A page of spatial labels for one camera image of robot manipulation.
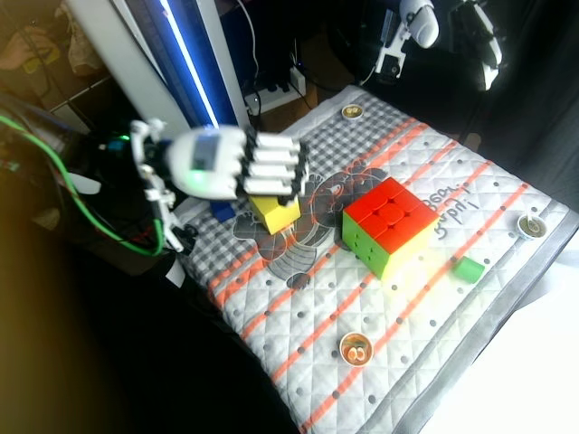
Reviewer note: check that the yellow cube block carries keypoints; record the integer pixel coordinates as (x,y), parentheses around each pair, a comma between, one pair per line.
(276,217)

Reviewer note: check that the Rubik's cube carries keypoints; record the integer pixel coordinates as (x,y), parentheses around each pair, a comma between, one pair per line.
(389,212)

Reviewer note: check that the green cylinder block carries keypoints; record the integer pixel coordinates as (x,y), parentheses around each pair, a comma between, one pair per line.
(468,270)

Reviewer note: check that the white power strip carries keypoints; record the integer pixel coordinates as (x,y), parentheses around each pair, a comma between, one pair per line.
(271,99)

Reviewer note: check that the white plug adapter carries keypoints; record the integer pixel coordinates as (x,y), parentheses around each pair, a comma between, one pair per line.
(297,79)

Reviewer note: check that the white pillar with blue light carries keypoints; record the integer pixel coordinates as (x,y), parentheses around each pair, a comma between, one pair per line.
(126,59)

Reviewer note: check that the small toy bowl brown food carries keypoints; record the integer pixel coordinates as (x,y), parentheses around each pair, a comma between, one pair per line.
(352,111)

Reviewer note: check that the beige patterned cloth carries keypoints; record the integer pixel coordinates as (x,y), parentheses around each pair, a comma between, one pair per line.
(79,40)

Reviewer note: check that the grey quilt with bear print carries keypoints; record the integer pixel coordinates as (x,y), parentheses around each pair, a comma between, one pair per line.
(362,312)

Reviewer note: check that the toy bowl with eggs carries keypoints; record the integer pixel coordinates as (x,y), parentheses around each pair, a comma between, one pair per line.
(356,350)

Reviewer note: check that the toy bowl with green soup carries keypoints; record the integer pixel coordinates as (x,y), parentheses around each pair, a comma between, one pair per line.
(531,227)

